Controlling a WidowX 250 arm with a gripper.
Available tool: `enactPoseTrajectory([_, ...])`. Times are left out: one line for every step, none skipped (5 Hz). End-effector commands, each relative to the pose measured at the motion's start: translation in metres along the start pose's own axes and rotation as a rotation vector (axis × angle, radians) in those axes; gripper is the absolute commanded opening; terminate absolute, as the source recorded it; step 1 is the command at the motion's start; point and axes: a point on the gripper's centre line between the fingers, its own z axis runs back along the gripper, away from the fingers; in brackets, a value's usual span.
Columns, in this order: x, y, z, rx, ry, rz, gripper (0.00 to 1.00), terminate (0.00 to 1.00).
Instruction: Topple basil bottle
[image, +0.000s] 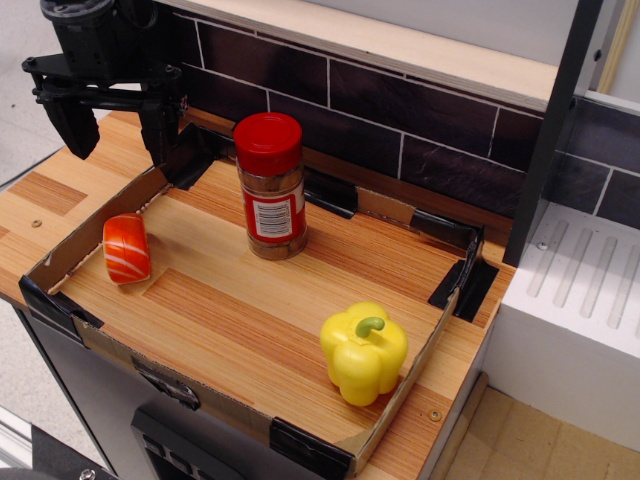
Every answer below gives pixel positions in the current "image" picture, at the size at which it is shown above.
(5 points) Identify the red-capped basil spice bottle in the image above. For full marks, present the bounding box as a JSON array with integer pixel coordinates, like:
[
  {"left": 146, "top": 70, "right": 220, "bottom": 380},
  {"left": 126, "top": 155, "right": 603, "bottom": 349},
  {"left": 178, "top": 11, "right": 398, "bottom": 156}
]
[{"left": 233, "top": 112, "right": 307, "bottom": 260}]

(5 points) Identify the black vertical post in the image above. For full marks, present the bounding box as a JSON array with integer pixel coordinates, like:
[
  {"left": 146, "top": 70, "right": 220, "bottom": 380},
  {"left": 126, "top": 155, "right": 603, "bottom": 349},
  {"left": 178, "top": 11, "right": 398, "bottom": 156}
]
[{"left": 503, "top": 1, "right": 603, "bottom": 267}]

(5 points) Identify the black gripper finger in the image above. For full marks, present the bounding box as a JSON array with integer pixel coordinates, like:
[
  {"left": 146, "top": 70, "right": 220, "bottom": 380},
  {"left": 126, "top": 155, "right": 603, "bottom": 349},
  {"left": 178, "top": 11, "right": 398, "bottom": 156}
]
[
  {"left": 39, "top": 93, "right": 100, "bottom": 160},
  {"left": 138, "top": 99, "right": 185, "bottom": 167}
]

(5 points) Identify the light wooden shelf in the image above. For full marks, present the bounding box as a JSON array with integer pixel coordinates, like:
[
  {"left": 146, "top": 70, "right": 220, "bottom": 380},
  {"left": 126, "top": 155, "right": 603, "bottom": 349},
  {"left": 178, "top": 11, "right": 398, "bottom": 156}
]
[{"left": 167, "top": 0, "right": 558, "bottom": 112}]

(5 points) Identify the black oven control panel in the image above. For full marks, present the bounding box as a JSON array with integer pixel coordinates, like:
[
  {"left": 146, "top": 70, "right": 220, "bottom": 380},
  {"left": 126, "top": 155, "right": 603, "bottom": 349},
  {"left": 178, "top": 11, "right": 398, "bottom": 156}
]
[{"left": 130, "top": 409, "right": 243, "bottom": 480}]

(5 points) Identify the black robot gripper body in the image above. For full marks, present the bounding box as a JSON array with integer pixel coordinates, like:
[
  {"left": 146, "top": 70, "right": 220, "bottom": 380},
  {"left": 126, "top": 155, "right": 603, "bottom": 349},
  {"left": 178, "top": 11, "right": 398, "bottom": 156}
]
[{"left": 22, "top": 1, "right": 182, "bottom": 111}]

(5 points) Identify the cardboard fence with black tape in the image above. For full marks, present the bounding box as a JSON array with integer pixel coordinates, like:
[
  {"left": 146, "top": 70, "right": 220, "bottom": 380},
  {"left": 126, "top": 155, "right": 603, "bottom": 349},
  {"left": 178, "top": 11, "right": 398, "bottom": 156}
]
[{"left": 30, "top": 114, "right": 513, "bottom": 479}]

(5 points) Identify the salmon sushi toy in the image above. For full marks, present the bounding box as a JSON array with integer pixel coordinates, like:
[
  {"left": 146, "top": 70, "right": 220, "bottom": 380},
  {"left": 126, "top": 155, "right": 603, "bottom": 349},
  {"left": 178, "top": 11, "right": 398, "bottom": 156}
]
[{"left": 102, "top": 213, "right": 151, "bottom": 285}]

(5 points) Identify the yellow bell pepper toy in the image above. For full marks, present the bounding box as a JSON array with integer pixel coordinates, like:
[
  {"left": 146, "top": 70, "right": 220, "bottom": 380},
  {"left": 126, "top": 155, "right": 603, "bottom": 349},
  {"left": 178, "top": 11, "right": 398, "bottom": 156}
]
[{"left": 320, "top": 302, "right": 408, "bottom": 407}]

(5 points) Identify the white dish drainer sink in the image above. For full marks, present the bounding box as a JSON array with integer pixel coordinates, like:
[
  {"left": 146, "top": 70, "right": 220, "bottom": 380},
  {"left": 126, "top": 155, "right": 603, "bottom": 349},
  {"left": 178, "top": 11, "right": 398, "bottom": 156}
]
[{"left": 483, "top": 204, "right": 639, "bottom": 450}]

